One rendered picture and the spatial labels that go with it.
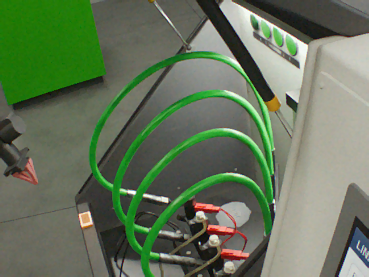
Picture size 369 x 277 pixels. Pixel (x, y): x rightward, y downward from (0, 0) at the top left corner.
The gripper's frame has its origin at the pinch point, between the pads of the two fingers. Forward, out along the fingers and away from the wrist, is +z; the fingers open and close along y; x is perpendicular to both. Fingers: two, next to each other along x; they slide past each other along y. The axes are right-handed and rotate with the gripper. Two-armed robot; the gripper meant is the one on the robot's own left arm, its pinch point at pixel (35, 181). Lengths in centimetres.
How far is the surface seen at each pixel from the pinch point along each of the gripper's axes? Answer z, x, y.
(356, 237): -5, -83, -74
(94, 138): -14, -44, -33
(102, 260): 15.0, -21.5, -29.5
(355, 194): -9, -85, -72
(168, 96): 0.4, -47.9, 4.4
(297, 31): -9, -86, -24
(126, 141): 3.5, -32.6, -0.3
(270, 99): -15, -80, -56
